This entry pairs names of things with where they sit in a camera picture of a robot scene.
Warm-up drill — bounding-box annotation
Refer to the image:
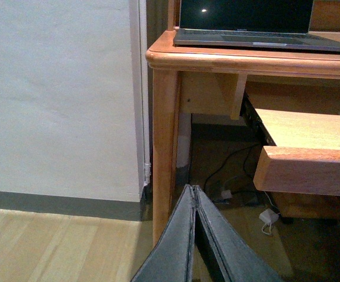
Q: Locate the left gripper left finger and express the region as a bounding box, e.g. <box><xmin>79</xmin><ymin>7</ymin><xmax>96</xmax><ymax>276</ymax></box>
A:
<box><xmin>131</xmin><ymin>185</ymin><xmax>195</xmax><ymax>281</ymax></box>

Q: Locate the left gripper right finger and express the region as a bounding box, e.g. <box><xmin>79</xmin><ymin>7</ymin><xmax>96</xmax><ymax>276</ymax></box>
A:
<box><xmin>193</xmin><ymin>186</ymin><xmax>282</xmax><ymax>281</ymax></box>

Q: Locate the white power adapter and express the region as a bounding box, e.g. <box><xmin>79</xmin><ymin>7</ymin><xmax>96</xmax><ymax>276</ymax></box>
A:
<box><xmin>259</xmin><ymin>209</ymin><xmax>279</xmax><ymax>236</ymax></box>

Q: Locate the wooden rolling stand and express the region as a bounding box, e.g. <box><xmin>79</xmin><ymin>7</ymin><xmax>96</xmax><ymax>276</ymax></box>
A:
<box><xmin>271</xmin><ymin>192</ymin><xmax>340</xmax><ymax>224</ymax></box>

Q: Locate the wooden pull-out keyboard tray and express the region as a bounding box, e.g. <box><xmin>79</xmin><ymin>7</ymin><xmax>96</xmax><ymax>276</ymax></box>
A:
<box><xmin>242</xmin><ymin>91</ymin><xmax>340</xmax><ymax>196</ymax></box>

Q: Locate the wooden desk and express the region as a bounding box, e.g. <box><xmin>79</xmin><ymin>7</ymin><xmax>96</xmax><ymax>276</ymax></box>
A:
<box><xmin>146</xmin><ymin>1</ymin><xmax>340</xmax><ymax>241</ymax></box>

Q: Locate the grey laptop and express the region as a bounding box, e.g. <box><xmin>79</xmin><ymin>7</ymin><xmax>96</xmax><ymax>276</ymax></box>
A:
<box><xmin>174</xmin><ymin>1</ymin><xmax>340</xmax><ymax>53</ymax></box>

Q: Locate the black floor cable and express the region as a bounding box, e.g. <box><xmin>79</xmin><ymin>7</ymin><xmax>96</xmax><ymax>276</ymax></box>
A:
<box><xmin>202</xmin><ymin>143</ymin><xmax>261</xmax><ymax>196</ymax></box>

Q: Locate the white wall conduit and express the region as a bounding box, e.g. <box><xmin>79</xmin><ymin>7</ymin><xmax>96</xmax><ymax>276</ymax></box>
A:
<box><xmin>138</xmin><ymin>0</ymin><xmax>151</xmax><ymax>187</ymax></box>

